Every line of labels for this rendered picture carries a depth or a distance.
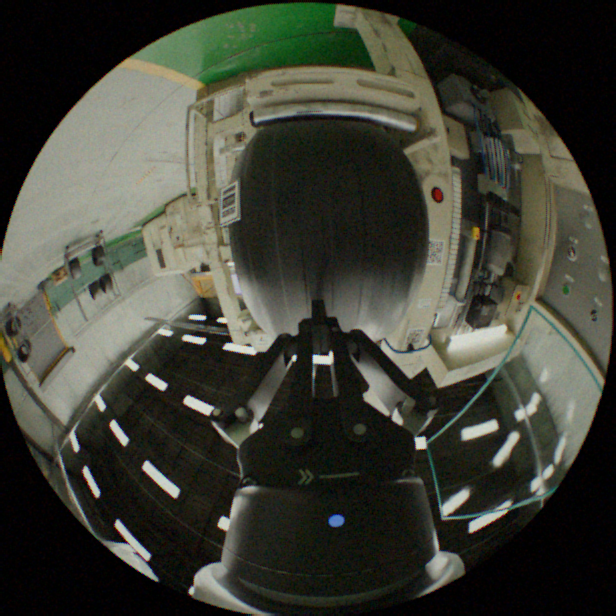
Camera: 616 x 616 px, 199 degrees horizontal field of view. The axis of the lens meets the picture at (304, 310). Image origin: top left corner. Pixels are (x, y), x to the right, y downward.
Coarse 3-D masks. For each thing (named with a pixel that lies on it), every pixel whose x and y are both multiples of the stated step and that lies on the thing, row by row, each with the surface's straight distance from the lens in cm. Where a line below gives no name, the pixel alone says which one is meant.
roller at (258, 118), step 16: (256, 112) 42; (272, 112) 41; (288, 112) 41; (304, 112) 41; (320, 112) 41; (336, 112) 42; (352, 112) 42; (368, 112) 43; (384, 112) 44; (400, 112) 48; (400, 128) 47; (416, 128) 48
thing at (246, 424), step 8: (240, 408) 10; (240, 416) 10; (248, 416) 11; (232, 424) 11; (240, 424) 11; (248, 424) 10; (256, 424) 11; (224, 432) 11; (232, 432) 10; (240, 432) 10; (248, 432) 10; (232, 440) 10; (240, 440) 10
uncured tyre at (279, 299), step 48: (288, 144) 27; (336, 144) 27; (384, 144) 30; (288, 192) 22; (336, 192) 22; (384, 192) 23; (240, 240) 24; (288, 240) 21; (336, 240) 21; (384, 240) 22; (240, 288) 29; (288, 288) 22; (336, 288) 22; (384, 288) 24; (384, 336) 37
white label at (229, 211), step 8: (232, 184) 26; (240, 184) 25; (224, 192) 27; (232, 192) 26; (240, 192) 25; (224, 200) 26; (232, 200) 25; (224, 208) 26; (232, 208) 25; (224, 216) 25; (232, 216) 24; (240, 216) 23; (224, 224) 25
